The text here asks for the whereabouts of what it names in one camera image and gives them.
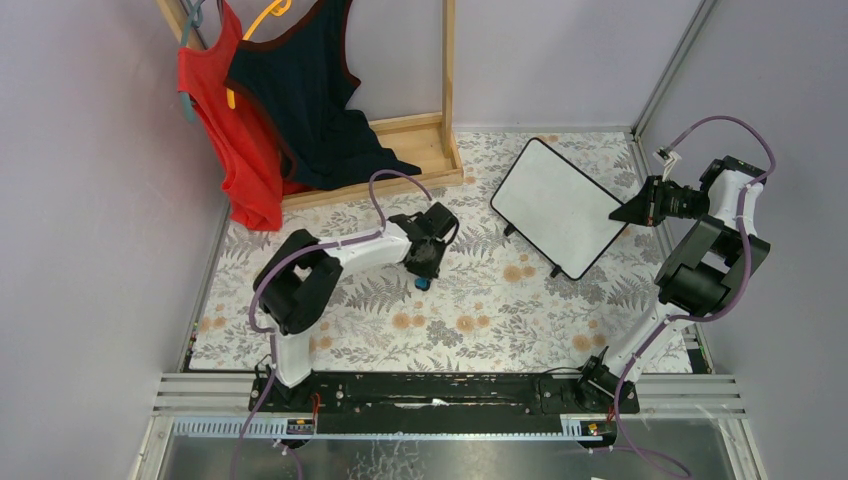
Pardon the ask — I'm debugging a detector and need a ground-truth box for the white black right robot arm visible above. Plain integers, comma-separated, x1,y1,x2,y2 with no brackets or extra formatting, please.
574,156,771,413

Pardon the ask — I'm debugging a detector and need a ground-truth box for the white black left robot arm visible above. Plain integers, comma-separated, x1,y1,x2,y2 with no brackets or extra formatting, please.
249,202,460,388

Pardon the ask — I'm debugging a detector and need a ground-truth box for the aluminium rail frame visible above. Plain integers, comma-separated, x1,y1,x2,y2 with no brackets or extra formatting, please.
152,1,776,479

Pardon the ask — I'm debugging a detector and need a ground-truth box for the black framed whiteboard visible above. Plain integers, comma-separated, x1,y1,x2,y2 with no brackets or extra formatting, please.
490,137,628,281

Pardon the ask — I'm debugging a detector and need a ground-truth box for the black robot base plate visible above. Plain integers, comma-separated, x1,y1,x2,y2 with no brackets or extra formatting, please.
248,371,640,435

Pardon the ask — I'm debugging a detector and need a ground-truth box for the dark navy tank top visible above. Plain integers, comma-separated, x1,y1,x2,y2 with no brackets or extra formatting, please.
225,1,422,190

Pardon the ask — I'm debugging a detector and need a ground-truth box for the teal clothes hanger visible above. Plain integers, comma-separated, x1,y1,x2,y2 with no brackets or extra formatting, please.
178,0,208,123

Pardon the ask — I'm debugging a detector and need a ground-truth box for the wooden clothes rack frame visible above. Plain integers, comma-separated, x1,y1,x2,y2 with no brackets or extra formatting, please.
155,0,465,212

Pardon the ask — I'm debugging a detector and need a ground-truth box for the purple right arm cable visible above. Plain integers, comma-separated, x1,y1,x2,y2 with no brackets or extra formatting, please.
589,115,777,480

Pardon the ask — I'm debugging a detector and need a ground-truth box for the red tank top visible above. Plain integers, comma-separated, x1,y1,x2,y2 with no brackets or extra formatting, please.
177,3,308,231

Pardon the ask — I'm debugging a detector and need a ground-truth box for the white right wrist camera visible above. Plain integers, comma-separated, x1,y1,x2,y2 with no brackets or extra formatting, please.
653,147,681,181

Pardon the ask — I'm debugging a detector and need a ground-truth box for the floral patterned table mat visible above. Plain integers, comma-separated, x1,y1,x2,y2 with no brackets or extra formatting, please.
187,132,664,372

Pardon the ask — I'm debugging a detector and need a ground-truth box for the yellow clothes hanger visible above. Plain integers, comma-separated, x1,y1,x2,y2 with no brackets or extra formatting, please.
225,0,293,111

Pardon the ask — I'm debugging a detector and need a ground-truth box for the blue and black eraser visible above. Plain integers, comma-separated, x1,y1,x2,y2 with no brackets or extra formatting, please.
414,277,431,291

